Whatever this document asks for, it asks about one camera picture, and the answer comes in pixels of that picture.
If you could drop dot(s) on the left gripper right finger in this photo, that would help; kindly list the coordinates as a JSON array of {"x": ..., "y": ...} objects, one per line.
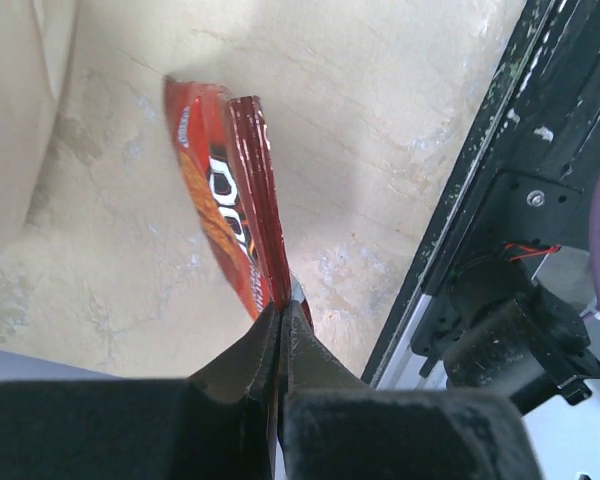
[{"x": 337, "y": 427}]

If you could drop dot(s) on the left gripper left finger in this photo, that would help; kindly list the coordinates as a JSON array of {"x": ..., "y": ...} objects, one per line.
[{"x": 218, "y": 423}]

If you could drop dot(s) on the red Doritos chip bag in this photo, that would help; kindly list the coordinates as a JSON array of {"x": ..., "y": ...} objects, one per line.
[{"x": 224, "y": 156}]

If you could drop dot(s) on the white paper bag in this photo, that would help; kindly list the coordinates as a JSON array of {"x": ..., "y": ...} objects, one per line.
[{"x": 35, "y": 45}]

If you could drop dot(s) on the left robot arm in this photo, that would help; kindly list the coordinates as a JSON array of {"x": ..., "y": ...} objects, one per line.
[{"x": 278, "y": 405}]

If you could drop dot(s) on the black metal base frame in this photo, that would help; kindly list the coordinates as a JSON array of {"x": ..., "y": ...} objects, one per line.
[{"x": 518, "y": 196}]

